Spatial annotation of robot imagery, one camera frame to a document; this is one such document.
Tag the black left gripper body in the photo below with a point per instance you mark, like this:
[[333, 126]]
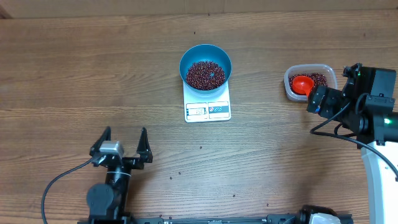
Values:
[[130, 164]]

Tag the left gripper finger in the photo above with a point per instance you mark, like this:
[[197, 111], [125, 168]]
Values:
[[143, 148], [106, 136]]

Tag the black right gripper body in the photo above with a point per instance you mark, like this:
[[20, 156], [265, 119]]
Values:
[[332, 104]]

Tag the orange measuring scoop blue handle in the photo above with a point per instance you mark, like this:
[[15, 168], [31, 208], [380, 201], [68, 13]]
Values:
[[302, 85]]

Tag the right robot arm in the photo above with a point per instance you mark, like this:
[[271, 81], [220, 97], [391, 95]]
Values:
[[365, 107]]

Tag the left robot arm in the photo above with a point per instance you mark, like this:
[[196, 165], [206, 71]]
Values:
[[107, 201]]

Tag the white digital kitchen scale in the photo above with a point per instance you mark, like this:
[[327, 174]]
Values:
[[200, 107]]

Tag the red beans in bowl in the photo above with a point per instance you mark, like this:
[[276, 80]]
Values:
[[205, 75]]

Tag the blue plastic bowl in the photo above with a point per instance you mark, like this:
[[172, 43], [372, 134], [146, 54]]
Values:
[[204, 52]]

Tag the red adzuki beans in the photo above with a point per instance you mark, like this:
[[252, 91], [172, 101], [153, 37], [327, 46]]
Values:
[[318, 79]]

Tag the clear plastic container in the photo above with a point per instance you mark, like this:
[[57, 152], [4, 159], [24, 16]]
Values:
[[325, 70]]

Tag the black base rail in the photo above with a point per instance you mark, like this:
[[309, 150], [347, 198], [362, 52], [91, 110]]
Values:
[[270, 219]]

